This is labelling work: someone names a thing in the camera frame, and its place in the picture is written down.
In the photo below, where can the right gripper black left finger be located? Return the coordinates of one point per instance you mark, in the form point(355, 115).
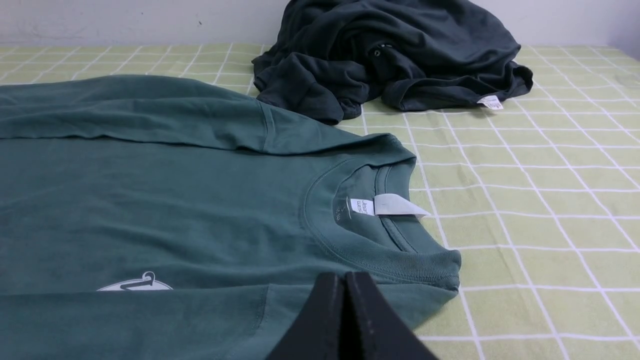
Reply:
point(316, 332)

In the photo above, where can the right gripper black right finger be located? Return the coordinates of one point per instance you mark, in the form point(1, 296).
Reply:
point(369, 327)

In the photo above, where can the green long-sleeved shirt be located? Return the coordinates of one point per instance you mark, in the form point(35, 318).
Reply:
point(149, 217)

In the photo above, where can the green checkered tablecloth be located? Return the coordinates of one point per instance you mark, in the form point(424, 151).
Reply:
point(539, 194)

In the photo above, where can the dark grey crumpled garment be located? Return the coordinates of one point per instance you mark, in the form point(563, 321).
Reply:
point(332, 56)

